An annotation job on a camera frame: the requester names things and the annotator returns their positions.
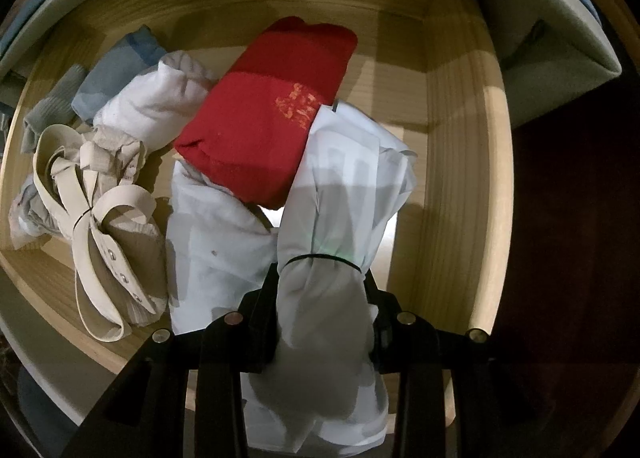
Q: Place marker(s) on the light wooden drawer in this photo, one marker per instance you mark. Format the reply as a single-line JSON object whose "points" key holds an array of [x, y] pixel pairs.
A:
{"points": [[465, 177]]}

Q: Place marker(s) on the light blue underwear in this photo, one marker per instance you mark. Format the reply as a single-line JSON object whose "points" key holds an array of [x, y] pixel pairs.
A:
{"points": [[115, 72]]}

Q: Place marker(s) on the red underwear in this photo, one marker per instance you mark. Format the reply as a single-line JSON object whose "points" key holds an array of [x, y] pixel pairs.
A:
{"points": [[260, 112]]}

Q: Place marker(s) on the pale white underwear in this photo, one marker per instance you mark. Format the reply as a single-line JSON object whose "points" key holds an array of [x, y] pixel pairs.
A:
{"points": [[215, 248], [330, 298]]}

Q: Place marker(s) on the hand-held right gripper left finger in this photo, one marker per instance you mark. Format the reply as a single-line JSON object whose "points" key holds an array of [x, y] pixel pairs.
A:
{"points": [[257, 333]]}

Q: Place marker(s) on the pale white crumpled underwear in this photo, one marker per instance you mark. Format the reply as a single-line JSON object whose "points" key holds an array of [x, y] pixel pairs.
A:
{"points": [[215, 248]]}

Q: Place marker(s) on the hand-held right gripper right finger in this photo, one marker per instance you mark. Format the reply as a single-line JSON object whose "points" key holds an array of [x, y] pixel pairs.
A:
{"points": [[387, 338]]}

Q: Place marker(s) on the grey rolled sock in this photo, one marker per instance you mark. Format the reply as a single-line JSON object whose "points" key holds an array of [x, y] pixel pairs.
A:
{"points": [[50, 110]]}

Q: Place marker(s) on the grey upholstered bed frame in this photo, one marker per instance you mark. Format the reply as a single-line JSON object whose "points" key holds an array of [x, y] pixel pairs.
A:
{"points": [[550, 12]]}

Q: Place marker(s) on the beige bra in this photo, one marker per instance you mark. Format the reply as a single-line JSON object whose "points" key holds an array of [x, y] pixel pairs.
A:
{"points": [[130, 248]]}

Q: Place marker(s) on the pale patterned underwear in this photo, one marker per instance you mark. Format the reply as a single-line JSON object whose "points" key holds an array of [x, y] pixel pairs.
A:
{"points": [[27, 223]]}

